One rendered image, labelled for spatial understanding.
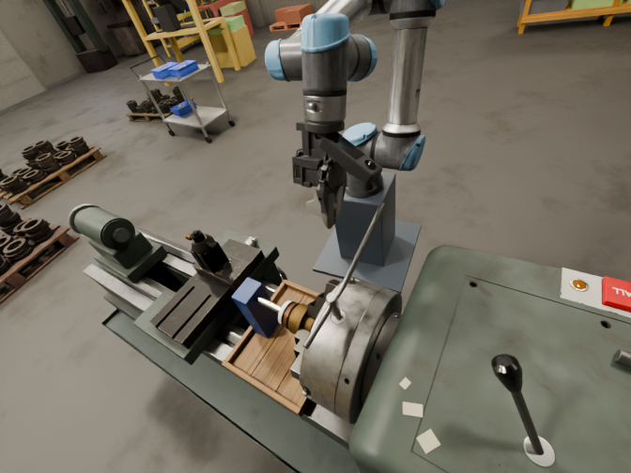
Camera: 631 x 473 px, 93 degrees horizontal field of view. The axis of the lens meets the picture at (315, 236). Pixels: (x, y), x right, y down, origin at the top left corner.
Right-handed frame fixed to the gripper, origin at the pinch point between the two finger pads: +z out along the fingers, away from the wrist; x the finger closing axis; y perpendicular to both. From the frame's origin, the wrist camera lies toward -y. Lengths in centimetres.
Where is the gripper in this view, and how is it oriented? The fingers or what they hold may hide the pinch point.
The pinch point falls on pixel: (332, 223)
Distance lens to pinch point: 62.7
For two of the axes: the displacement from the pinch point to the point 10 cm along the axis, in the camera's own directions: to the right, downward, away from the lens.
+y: -8.4, -2.7, 4.8
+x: -5.5, 4.2, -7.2
